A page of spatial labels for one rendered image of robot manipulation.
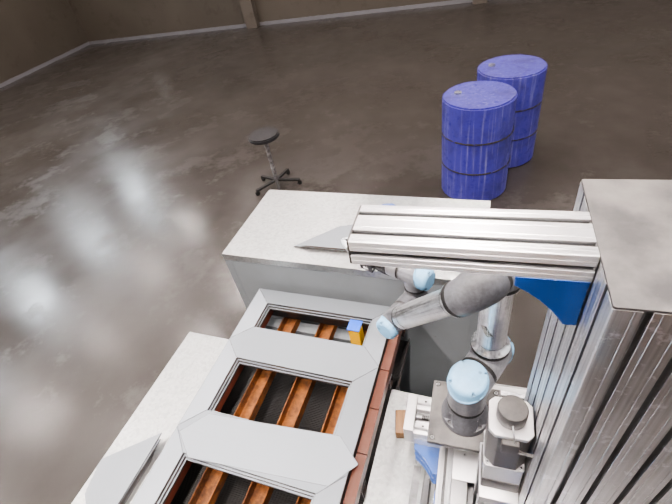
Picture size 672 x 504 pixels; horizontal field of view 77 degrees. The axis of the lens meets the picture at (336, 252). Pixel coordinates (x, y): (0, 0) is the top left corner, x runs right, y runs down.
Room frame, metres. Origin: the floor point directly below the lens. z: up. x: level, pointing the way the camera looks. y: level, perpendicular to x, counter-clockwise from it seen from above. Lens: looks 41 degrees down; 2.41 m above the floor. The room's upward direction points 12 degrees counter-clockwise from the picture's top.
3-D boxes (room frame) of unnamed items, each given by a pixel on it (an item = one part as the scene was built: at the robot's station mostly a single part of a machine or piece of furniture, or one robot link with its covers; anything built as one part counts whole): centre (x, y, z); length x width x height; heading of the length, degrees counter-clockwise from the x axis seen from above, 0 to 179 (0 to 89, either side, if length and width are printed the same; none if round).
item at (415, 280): (0.94, -0.23, 1.43); 0.11 x 0.08 x 0.09; 41
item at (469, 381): (0.66, -0.31, 1.20); 0.13 x 0.12 x 0.14; 131
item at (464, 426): (0.65, -0.30, 1.09); 0.15 x 0.15 x 0.10
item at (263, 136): (4.11, 0.46, 0.31); 0.53 x 0.50 x 0.63; 60
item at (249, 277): (1.48, 0.00, 0.50); 1.30 x 0.04 x 1.01; 64
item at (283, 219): (1.74, -0.13, 1.03); 1.30 x 0.60 x 0.04; 64
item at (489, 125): (3.56, -1.68, 0.46); 1.25 x 0.76 x 0.92; 146
